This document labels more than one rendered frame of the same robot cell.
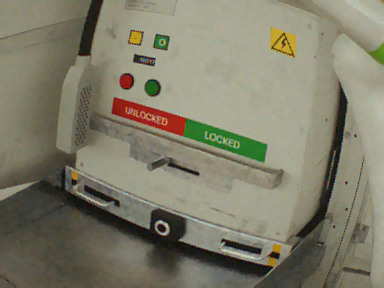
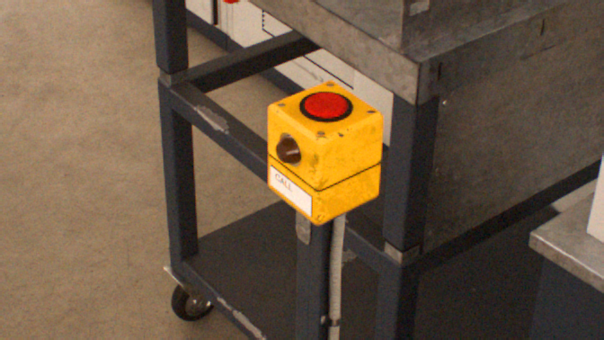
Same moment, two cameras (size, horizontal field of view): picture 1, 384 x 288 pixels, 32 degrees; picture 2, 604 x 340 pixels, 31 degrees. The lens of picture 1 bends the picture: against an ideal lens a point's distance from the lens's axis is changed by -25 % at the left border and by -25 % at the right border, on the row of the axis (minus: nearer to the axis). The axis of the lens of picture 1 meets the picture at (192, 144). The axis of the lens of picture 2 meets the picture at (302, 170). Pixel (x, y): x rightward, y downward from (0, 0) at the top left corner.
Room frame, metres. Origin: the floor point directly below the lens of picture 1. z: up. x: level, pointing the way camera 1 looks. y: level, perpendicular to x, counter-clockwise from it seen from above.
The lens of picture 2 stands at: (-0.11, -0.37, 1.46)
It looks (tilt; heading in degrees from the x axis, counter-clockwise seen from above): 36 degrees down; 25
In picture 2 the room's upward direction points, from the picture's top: 1 degrees clockwise
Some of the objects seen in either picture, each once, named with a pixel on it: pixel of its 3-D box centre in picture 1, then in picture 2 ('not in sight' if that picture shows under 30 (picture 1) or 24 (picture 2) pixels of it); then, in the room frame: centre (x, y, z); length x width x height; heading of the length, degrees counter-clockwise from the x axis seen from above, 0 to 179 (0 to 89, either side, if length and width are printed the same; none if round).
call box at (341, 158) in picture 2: not in sight; (324, 151); (0.68, -0.02, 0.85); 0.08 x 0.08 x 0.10; 64
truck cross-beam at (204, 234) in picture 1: (175, 220); not in sight; (1.48, 0.01, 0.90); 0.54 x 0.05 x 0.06; 64
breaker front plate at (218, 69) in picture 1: (189, 93); not in sight; (1.46, 0.02, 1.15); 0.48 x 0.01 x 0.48; 64
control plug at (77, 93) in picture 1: (76, 105); not in sight; (1.49, 0.24, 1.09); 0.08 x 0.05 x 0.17; 154
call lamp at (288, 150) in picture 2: not in sight; (285, 151); (0.64, 0.00, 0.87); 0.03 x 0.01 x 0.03; 64
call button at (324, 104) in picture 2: not in sight; (325, 109); (0.68, -0.02, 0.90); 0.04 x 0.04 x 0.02
